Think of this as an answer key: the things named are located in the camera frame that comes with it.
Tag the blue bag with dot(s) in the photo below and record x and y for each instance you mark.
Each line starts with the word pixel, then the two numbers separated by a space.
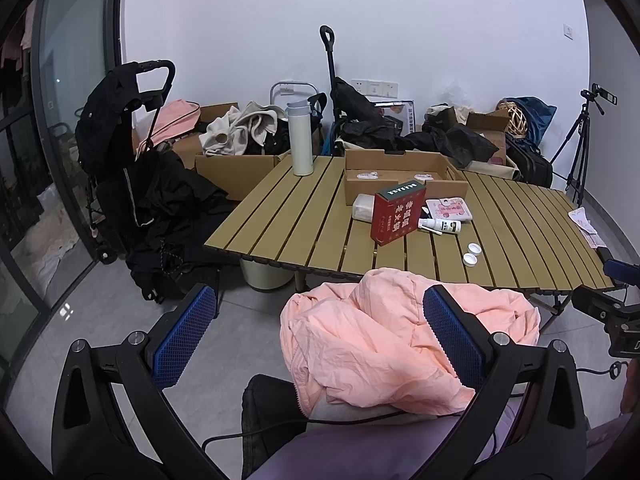
pixel 542 117

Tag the shallow cardboard box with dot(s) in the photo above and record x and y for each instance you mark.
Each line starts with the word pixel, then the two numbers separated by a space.
pixel 390 160

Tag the white bottle cap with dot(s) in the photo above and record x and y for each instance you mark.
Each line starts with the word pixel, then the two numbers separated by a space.
pixel 474 248
pixel 470 259

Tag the white thermos bottle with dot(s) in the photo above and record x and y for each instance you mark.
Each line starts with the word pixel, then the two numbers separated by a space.
pixel 301 140

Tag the black jacket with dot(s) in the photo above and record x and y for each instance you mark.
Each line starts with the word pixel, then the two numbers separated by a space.
pixel 107 120

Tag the person's right hand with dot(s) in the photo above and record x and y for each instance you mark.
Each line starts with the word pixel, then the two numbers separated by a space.
pixel 631 385

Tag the white metal frame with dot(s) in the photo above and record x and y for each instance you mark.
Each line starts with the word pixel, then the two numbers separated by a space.
pixel 292 85

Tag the white wall socket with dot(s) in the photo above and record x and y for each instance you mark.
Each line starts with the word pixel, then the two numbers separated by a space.
pixel 390 89
pixel 359 86
pixel 375 88

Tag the black stroller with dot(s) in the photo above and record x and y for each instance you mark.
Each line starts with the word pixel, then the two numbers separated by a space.
pixel 160 85

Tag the white tissue packet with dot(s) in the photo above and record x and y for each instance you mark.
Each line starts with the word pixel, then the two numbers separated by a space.
pixel 362 207

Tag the white spray bottle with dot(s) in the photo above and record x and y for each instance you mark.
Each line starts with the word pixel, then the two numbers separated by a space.
pixel 445 226

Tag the crumpled black garment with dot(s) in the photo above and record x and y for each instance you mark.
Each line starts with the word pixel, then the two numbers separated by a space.
pixel 460 142

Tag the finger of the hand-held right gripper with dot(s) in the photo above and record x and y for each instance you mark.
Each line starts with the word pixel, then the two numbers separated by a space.
pixel 620 270
pixel 595 302

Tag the beige hoodie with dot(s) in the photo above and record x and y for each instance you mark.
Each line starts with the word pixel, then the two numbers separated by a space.
pixel 245 127

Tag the white printed box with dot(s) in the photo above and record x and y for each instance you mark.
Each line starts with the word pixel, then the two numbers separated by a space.
pixel 400 110

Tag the glass sliding door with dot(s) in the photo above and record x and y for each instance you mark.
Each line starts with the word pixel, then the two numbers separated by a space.
pixel 60 110

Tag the beige cloth bag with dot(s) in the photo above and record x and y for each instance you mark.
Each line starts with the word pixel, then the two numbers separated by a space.
pixel 445 112

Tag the lilac garment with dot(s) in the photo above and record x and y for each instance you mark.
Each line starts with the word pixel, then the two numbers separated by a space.
pixel 375 452

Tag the pink bag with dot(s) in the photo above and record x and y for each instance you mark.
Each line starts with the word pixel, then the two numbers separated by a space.
pixel 175 117

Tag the wooden slatted folding table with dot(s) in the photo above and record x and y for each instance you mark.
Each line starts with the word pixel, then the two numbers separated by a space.
pixel 300 220

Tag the wicker basket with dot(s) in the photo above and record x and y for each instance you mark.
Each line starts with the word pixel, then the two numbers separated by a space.
pixel 515 120

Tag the black luggage bag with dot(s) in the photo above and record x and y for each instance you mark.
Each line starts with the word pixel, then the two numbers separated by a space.
pixel 532 162

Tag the cardboard box with clothes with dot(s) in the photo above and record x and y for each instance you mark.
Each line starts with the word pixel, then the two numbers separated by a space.
pixel 235 175

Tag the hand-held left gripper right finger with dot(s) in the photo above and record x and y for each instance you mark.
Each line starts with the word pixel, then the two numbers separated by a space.
pixel 452 340

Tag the red printed box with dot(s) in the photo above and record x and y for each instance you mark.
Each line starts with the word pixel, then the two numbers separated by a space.
pixel 392 220

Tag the flat pink white packet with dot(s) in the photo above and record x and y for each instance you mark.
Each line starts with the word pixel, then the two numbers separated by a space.
pixel 450 208

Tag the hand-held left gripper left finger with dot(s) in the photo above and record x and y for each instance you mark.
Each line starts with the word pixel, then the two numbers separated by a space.
pixel 185 335

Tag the white paper packet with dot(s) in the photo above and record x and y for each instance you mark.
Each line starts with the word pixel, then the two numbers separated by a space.
pixel 582 220

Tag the black tripod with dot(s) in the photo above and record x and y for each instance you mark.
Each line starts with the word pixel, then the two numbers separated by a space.
pixel 580 145

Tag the cardboard box with pink print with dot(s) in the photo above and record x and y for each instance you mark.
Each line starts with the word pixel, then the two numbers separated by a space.
pixel 492 122

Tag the small pink white packet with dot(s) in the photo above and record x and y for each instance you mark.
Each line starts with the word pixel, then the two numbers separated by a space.
pixel 366 176
pixel 425 176

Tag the white bin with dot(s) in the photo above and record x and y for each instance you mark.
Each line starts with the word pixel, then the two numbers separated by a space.
pixel 262 275

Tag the pink padded jacket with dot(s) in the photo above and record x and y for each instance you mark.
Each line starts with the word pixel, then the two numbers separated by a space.
pixel 380 350

